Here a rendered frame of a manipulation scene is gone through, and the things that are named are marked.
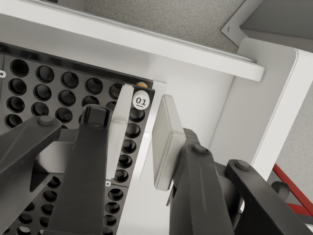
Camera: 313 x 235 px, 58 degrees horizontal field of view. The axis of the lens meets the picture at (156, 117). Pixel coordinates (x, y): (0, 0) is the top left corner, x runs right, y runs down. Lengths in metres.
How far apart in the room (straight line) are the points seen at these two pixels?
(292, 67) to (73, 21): 0.15
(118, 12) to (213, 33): 0.36
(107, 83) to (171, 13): 0.91
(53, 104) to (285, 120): 0.17
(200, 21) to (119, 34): 0.93
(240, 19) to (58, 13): 0.98
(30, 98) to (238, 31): 1.00
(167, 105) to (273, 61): 0.10
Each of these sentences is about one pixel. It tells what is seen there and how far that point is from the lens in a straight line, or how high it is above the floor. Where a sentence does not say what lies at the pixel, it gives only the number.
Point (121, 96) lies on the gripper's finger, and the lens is 0.16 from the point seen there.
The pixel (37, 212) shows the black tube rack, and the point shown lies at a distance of 0.28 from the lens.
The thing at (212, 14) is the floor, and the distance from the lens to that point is 1.14.
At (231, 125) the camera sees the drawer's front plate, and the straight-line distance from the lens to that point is 0.27.
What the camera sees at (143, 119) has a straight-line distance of 0.22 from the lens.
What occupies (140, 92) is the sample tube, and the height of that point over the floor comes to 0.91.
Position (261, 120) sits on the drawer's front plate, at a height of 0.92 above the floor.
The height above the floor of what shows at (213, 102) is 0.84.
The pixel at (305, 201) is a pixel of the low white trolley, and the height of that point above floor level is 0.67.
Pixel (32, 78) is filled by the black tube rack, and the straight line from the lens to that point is 0.23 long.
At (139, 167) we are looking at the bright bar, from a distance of 0.30.
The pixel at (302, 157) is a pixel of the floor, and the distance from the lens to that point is 1.47.
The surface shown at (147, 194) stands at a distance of 0.33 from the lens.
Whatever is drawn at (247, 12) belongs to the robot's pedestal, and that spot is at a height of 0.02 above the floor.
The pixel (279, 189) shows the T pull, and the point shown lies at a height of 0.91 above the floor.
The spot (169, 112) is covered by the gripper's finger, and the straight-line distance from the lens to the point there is 0.15.
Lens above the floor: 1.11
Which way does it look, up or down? 69 degrees down
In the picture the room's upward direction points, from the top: 171 degrees clockwise
